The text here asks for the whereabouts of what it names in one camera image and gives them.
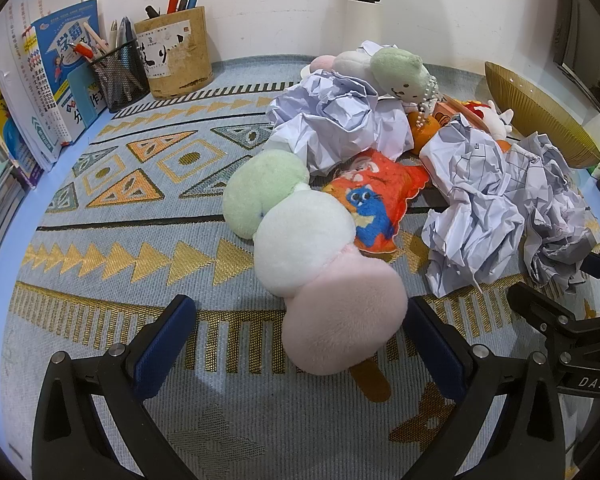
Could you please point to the orange fruit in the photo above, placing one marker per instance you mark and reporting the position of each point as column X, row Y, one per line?
column 425, row 135

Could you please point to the black marker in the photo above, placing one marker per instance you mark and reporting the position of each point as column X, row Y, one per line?
column 152, row 11

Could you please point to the patterned blue grey mat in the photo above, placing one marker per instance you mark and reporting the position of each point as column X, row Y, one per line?
column 145, row 195

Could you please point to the orange printed plush pouch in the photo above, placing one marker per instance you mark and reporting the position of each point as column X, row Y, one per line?
column 375, row 195

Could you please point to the cream pen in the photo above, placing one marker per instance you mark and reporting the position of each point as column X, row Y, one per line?
column 96, row 40

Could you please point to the silver grey pen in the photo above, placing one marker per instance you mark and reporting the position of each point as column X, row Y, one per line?
column 125, row 30

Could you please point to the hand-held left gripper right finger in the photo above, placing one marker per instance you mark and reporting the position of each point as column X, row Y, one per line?
column 432, row 350

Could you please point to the red and white pen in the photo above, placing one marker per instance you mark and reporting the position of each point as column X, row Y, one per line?
column 84, row 50

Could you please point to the pastel dango plush with stick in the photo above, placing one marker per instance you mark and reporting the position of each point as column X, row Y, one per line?
column 305, row 240

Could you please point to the pastel dango plush with beads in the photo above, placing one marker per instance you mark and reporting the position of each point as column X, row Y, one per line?
column 395, row 70

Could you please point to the pink orange box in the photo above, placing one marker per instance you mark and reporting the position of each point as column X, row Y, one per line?
column 452, row 110

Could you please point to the black mesh pen holder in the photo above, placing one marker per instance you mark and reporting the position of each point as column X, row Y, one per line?
column 122, row 80

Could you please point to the gold ribbed bowl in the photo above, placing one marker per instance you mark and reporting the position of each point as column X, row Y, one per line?
column 535, row 110

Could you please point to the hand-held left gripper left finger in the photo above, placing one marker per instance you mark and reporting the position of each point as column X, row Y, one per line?
column 165, row 350

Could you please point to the bamboo pen holder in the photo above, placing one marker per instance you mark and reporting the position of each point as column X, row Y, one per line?
column 175, row 60

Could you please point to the smooth lined paper wad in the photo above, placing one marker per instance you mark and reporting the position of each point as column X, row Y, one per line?
column 460, row 160

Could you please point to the white chicken plush toy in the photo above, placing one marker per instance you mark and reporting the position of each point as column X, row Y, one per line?
column 495, row 120

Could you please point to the white desk lamp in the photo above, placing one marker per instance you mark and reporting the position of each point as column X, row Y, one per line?
column 367, row 25

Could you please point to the white paper ball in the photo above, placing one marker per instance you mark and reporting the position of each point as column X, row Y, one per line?
column 330, row 115
column 555, row 210
column 472, row 240

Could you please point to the blue cartoon workbook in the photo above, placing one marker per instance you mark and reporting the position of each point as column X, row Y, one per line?
column 55, row 90

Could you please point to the dark frame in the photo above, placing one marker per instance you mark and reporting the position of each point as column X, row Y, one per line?
column 567, row 20

